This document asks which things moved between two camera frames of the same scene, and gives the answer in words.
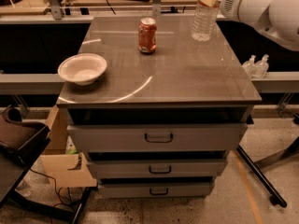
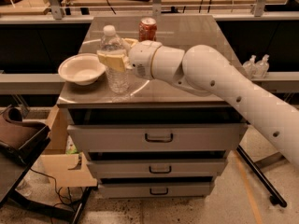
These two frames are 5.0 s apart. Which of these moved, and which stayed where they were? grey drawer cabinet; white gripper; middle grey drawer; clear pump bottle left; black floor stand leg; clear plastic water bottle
Moved: clear plastic water bottle; white gripper
Stayed: middle grey drawer; black floor stand leg; grey drawer cabinet; clear pump bottle left
